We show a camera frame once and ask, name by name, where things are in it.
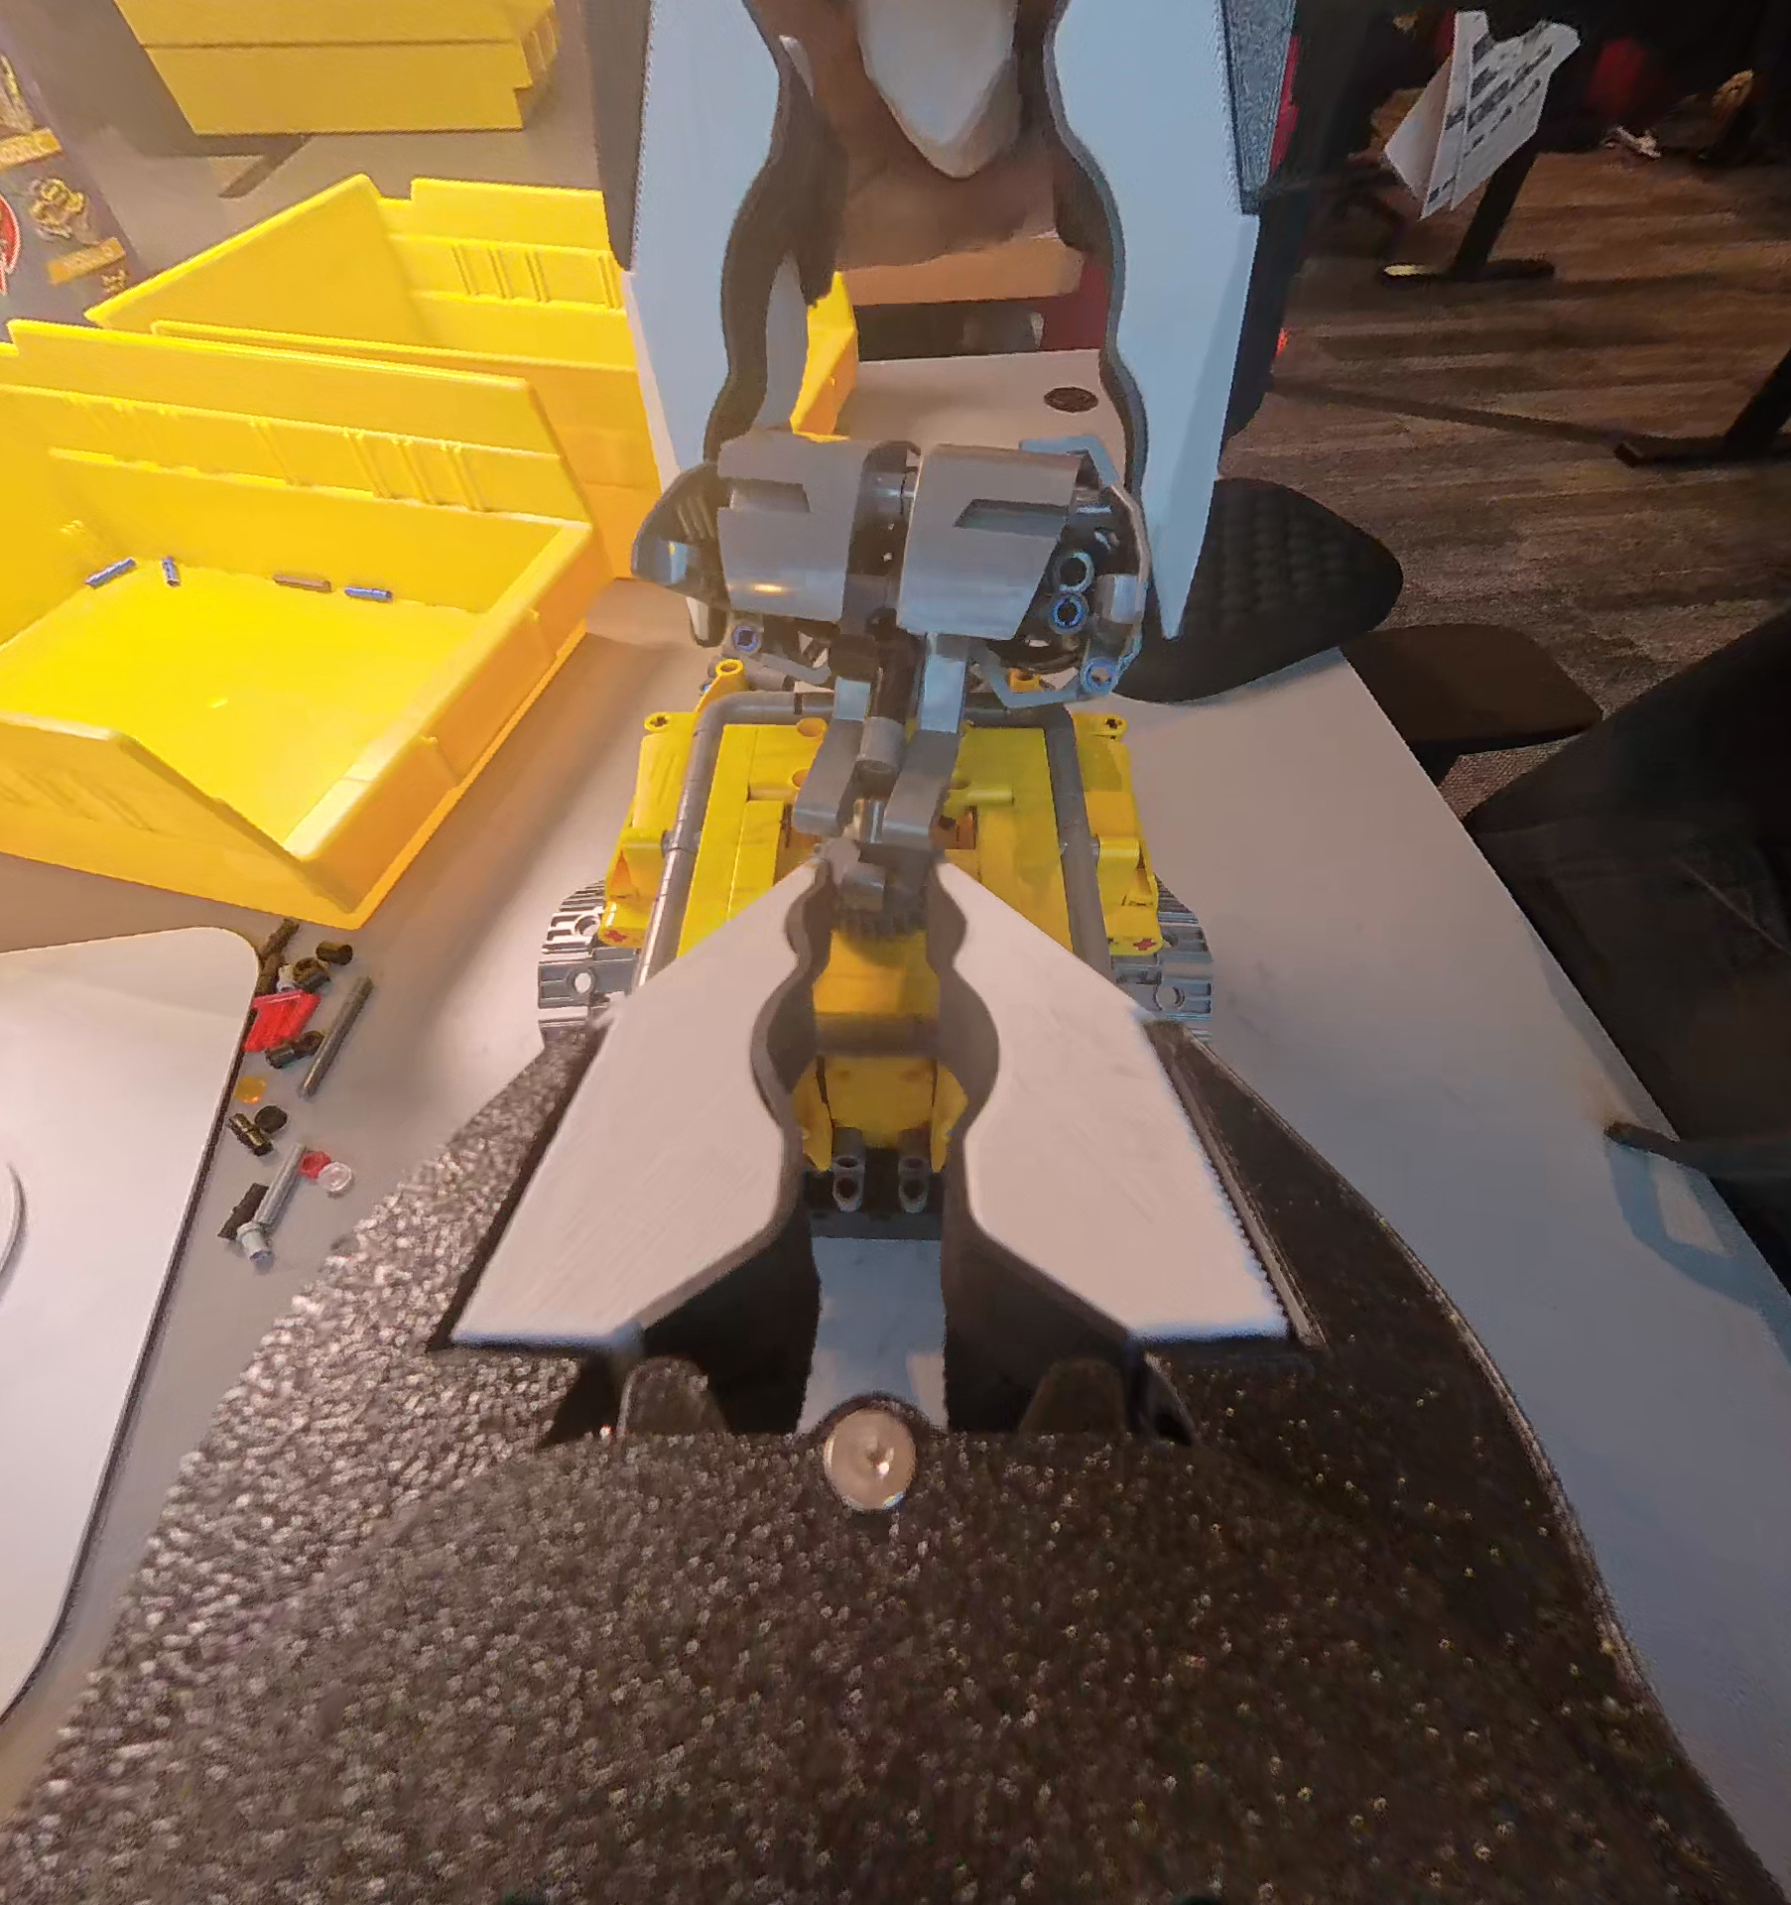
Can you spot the white paper sheet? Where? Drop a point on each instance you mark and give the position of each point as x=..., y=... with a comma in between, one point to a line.
x=1475, y=106

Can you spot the yellow tracked toy robot body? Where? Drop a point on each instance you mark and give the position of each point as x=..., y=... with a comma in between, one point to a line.
x=734, y=836

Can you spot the black desk chair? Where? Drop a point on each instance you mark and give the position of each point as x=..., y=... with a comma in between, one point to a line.
x=1698, y=894

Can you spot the white book stand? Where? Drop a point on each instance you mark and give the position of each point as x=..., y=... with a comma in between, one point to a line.
x=61, y=1251

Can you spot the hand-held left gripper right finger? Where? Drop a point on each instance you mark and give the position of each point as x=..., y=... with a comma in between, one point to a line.
x=1121, y=1190

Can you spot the scattered small building pieces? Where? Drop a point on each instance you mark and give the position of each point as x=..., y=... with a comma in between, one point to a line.
x=276, y=1018

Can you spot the yellow plastic bin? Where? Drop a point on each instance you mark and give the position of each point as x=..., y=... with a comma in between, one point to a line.
x=328, y=58
x=209, y=717
x=481, y=298

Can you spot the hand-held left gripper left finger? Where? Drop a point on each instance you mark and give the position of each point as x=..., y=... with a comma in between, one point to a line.
x=644, y=1190

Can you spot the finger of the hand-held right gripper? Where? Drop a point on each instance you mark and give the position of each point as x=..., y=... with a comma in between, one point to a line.
x=686, y=240
x=1179, y=240

